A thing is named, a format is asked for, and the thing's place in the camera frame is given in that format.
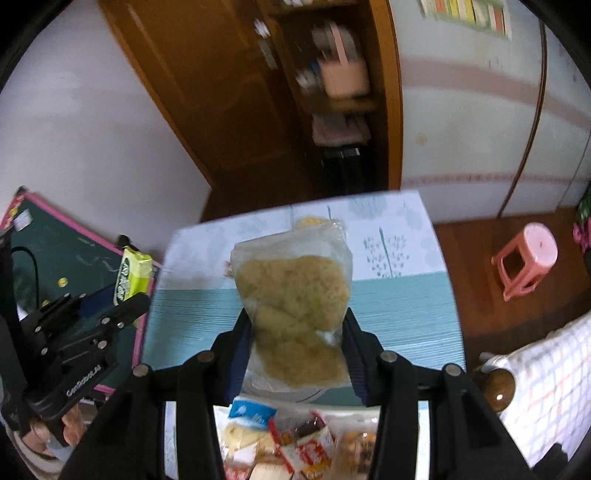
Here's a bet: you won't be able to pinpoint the green yellow snack packet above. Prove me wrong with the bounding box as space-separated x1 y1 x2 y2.
113 246 152 306

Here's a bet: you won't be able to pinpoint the blue foil snack packet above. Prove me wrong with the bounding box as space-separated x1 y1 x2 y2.
228 398 276 430

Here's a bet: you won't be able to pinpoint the red clear snack packet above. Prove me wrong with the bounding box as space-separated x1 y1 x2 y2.
269 409 325 446

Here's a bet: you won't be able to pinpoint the clear bag yellow puffs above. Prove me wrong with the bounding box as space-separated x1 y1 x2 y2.
230 219 353 393

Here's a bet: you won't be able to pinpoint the person's left hand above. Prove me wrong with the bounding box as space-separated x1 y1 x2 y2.
22 404 86 458

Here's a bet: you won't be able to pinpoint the wooden bedpost knob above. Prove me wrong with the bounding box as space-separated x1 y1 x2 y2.
473 368 516 413

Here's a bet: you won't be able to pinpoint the white patterned bed cover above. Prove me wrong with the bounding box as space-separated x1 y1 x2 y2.
482 314 591 466

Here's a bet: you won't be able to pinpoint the white tray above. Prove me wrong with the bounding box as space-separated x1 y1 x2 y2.
163 396 433 480

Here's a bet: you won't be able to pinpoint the white orange snack packet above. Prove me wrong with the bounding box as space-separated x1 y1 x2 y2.
279 426 335 479

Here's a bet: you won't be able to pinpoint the teal white tablecloth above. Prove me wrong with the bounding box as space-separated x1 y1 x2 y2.
140 191 465 370

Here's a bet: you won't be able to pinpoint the pink plastic stool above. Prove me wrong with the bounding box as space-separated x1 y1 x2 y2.
491 222 558 302

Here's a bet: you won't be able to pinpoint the brown wooden door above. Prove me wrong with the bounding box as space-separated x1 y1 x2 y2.
99 1 315 221

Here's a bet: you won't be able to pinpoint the folded cloth on shelf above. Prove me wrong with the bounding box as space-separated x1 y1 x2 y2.
311 113 370 147

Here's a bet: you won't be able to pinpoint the pink basket on shelf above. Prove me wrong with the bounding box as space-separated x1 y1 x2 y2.
318 23 370 100

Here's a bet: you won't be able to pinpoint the wooden shelf unit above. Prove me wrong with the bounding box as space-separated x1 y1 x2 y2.
259 1 403 196

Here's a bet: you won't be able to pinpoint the wall poster chart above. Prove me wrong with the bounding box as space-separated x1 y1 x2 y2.
419 0 512 39

